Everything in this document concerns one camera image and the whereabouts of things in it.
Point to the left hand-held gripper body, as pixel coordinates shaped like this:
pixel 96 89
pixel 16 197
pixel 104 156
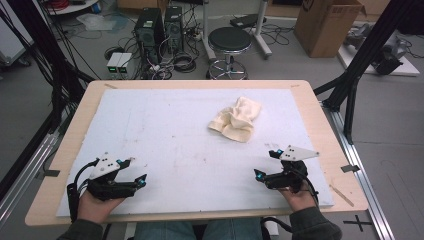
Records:
pixel 103 188

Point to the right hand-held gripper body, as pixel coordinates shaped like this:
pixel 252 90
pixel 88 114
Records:
pixel 286 178

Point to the cream patterned cloth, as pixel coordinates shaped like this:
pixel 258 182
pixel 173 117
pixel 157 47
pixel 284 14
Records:
pixel 236 120

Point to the person's left hand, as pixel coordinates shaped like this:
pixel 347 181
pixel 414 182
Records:
pixel 95 208

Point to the person's right hand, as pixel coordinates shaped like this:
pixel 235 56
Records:
pixel 300 200

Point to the black tape piece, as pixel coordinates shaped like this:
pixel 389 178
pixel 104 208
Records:
pixel 350 168
pixel 51 173

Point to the thin wooden stick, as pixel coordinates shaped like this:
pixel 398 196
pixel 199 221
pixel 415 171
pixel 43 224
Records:
pixel 341 195

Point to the white foam board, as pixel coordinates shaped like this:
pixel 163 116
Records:
pixel 186 133

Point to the person's legs in jeans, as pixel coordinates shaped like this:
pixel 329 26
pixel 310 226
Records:
pixel 200 230

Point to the white power supply box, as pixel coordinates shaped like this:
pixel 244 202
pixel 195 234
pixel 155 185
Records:
pixel 125 63
pixel 112 63

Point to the black round stool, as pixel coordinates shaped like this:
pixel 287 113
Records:
pixel 230 39

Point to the large black computer tower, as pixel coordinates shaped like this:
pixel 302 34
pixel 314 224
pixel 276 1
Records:
pixel 148 33

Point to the brown cardboard box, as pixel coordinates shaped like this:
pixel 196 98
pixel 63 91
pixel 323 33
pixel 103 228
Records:
pixel 326 30

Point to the black flat case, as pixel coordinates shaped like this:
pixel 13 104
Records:
pixel 246 20

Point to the white metal stand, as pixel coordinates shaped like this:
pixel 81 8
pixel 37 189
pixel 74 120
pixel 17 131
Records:
pixel 205 30

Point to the slim black computer tower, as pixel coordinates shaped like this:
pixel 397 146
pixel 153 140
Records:
pixel 174 28

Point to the clear plastic sheet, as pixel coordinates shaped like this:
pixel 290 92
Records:
pixel 96 21

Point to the grey and black machine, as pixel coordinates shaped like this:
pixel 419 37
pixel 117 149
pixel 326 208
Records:
pixel 388 56

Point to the white floor platform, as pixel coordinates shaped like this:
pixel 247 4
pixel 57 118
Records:
pixel 406 69

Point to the round white table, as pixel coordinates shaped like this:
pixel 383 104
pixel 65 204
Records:
pixel 76 7

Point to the white panel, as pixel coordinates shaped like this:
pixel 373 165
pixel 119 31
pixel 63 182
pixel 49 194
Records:
pixel 13 40

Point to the aluminium rail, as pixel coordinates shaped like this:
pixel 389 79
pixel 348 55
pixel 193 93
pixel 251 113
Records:
pixel 363 186
pixel 30 166

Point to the black metal frame stand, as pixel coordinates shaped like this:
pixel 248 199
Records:
pixel 366 50

